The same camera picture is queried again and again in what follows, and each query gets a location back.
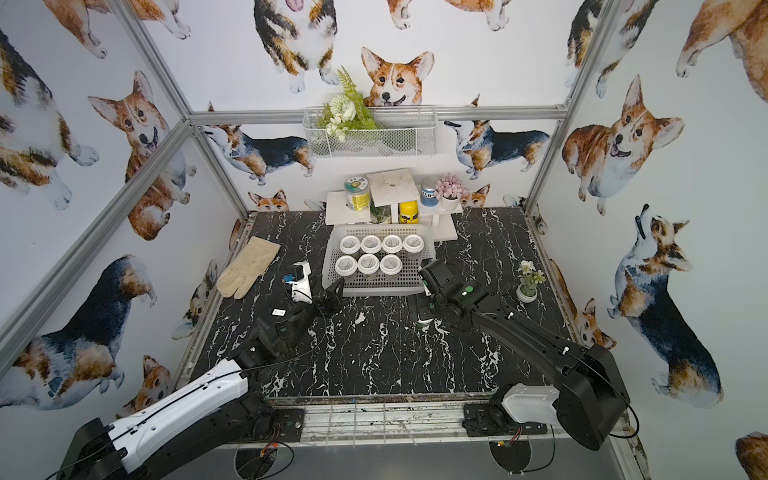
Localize yogurt cup front row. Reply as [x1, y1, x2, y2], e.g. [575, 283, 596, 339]
[335, 255, 358, 282]
[416, 319, 434, 333]
[360, 235, 382, 255]
[403, 234, 425, 258]

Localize white wooden tiered shelf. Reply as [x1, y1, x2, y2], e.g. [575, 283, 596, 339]
[325, 169, 463, 242]

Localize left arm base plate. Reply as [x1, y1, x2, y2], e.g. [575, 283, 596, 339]
[240, 408, 306, 444]

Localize beige work glove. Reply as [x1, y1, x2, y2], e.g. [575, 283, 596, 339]
[216, 237, 280, 300]

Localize small green plant pot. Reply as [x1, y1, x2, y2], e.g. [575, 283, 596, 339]
[369, 205, 392, 224]

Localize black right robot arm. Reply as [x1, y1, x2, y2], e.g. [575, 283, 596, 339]
[418, 260, 631, 451]

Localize yogurt cup row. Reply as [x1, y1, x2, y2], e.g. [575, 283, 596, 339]
[403, 234, 425, 258]
[339, 235, 361, 258]
[380, 254, 403, 280]
[357, 254, 380, 280]
[382, 234, 403, 255]
[416, 319, 434, 333]
[335, 255, 358, 282]
[360, 235, 382, 255]

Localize white plastic perforated basket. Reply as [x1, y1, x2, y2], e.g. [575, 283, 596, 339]
[322, 224, 436, 297]

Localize blue white small jar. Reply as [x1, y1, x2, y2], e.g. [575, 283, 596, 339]
[420, 176, 439, 208]

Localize white wire wall basket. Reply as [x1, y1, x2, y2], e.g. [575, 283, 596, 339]
[302, 106, 437, 158]

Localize pink flower pot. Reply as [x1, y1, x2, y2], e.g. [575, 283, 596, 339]
[436, 173, 469, 211]

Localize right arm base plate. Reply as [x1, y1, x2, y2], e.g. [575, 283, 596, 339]
[461, 403, 548, 437]

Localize yellow sunflower seed can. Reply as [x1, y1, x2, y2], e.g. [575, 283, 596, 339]
[344, 176, 371, 211]

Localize aluminium frame rail front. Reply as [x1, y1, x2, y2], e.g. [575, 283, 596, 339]
[221, 395, 628, 451]

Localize small white potted flower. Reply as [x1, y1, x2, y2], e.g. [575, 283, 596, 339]
[516, 260, 545, 303]

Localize yogurt cup back row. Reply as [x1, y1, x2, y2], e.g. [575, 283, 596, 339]
[357, 254, 380, 280]
[380, 254, 403, 280]
[382, 234, 403, 255]
[339, 235, 361, 258]

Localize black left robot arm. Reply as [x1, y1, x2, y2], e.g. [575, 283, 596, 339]
[50, 334, 285, 479]

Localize artificial green fern flowers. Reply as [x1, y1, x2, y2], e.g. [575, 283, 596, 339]
[316, 66, 380, 142]

